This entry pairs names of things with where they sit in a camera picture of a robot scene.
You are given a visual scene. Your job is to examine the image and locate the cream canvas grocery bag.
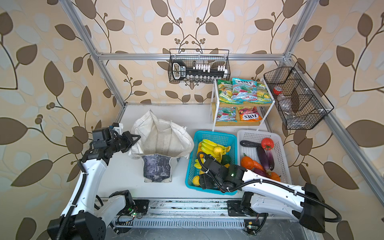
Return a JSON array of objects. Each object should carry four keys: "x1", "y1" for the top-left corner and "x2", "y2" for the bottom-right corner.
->
[{"x1": 129, "y1": 110, "x2": 195, "y2": 183}]

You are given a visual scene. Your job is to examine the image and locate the teal red snack bag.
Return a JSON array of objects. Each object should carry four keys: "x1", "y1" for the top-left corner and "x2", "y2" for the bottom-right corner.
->
[{"x1": 232, "y1": 78, "x2": 258, "y2": 102}]

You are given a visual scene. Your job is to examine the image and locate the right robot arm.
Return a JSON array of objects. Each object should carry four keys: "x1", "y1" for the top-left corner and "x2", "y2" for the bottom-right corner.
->
[{"x1": 198, "y1": 155, "x2": 342, "y2": 233}]

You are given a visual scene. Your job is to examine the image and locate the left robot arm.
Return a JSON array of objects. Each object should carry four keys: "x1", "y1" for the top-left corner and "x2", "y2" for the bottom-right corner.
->
[{"x1": 47, "y1": 123, "x2": 141, "y2": 240}]

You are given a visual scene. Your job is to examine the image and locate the lower teal snack bag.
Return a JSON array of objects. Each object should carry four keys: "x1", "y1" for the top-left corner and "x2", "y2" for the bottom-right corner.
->
[{"x1": 216, "y1": 107, "x2": 237, "y2": 122}]

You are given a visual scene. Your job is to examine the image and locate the orange Fox's candy bag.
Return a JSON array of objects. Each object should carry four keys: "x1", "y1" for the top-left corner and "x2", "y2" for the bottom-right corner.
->
[{"x1": 238, "y1": 107, "x2": 263, "y2": 122}]

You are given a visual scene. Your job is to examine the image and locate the green snack bag right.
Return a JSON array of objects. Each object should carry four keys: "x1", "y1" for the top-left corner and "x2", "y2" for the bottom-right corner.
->
[{"x1": 256, "y1": 84, "x2": 272, "y2": 104}]

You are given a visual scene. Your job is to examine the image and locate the green snack bag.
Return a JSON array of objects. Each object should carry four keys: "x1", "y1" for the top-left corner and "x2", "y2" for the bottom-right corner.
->
[
  {"x1": 218, "y1": 80, "x2": 236, "y2": 104},
  {"x1": 256, "y1": 84, "x2": 272, "y2": 104}
]

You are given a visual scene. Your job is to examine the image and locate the green snack bag left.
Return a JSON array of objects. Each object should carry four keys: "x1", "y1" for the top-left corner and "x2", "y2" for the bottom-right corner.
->
[{"x1": 218, "y1": 80, "x2": 236, "y2": 104}]

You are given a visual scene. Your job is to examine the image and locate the orange carrot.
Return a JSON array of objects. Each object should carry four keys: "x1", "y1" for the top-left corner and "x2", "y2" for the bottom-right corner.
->
[{"x1": 241, "y1": 156, "x2": 265, "y2": 172}]

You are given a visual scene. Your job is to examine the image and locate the yellow round fruit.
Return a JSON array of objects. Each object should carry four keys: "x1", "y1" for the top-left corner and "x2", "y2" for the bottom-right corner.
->
[{"x1": 192, "y1": 176, "x2": 201, "y2": 187}]

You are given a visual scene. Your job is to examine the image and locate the teal plastic basket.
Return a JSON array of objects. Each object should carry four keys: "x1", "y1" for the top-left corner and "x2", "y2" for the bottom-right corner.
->
[{"x1": 185, "y1": 131, "x2": 240, "y2": 195}]

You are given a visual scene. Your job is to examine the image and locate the lower banana bunch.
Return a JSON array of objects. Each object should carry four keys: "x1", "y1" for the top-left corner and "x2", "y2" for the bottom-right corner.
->
[{"x1": 194, "y1": 160, "x2": 202, "y2": 170}]

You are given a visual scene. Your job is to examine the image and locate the banana bunch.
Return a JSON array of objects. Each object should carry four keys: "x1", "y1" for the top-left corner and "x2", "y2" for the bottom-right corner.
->
[
  {"x1": 198, "y1": 139, "x2": 231, "y2": 161},
  {"x1": 194, "y1": 160, "x2": 202, "y2": 170}
]

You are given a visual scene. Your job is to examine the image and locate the upper banana bunch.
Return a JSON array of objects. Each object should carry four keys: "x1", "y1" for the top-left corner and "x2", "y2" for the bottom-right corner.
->
[{"x1": 198, "y1": 139, "x2": 231, "y2": 161}]

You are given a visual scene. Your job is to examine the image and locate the purple eggplant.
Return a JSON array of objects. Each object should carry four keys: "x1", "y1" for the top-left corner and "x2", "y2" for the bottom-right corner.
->
[{"x1": 257, "y1": 146, "x2": 275, "y2": 172}]

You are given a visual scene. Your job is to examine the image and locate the red tomato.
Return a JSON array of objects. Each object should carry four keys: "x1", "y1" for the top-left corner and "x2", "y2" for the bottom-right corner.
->
[{"x1": 261, "y1": 138, "x2": 275, "y2": 151}]

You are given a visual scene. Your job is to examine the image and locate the white plastic basket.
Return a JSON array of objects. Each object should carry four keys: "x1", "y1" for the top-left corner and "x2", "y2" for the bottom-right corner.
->
[{"x1": 237, "y1": 130, "x2": 293, "y2": 184}]

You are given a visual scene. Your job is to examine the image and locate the plastic bottle red cap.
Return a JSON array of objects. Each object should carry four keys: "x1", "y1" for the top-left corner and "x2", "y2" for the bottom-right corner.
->
[{"x1": 273, "y1": 86, "x2": 292, "y2": 111}]

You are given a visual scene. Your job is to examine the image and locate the white wire shelf rack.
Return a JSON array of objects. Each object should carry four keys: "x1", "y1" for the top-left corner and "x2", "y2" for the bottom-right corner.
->
[{"x1": 209, "y1": 78, "x2": 276, "y2": 132}]

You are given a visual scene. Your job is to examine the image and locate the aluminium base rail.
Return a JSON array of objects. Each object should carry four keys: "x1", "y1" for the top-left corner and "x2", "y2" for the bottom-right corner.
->
[{"x1": 113, "y1": 197, "x2": 313, "y2": 229}]

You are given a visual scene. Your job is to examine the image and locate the black wire basket back wall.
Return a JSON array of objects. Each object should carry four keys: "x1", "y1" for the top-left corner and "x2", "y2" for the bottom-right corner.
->
[{"x1": 168, "y1": 48, "x2": 231, "y2": 84}]

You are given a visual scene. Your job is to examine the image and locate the black wire basket wall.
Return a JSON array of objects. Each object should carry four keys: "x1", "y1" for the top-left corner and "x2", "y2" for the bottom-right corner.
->
[
  {"x1": 168, "y1": 48, "x2": 231, "y2": 84},
  {"x1": 264, "y1": 63, "x2": 334, "y2": 130}
]

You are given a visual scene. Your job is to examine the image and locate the black wire basket right wall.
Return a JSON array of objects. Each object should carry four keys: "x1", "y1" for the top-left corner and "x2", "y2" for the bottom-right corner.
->
[{"x1": 264, "y1": 63, "x2": 334, "y2": 130}]

